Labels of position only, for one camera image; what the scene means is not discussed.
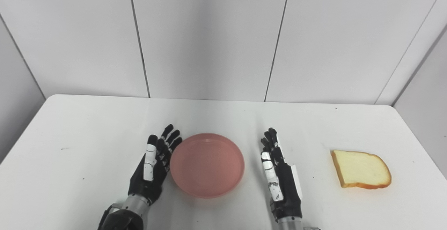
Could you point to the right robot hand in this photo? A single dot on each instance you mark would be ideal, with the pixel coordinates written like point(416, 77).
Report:
point(281, 181)

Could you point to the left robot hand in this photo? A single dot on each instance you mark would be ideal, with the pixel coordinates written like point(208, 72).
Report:
point(153, 169)

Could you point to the pink round plate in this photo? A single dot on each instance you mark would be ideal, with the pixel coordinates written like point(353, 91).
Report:
point(207, 165)

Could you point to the slice of white bread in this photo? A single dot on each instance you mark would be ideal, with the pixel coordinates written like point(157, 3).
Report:
point(361, 170)

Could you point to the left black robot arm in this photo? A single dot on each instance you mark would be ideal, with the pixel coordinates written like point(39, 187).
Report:
point(125, 214)

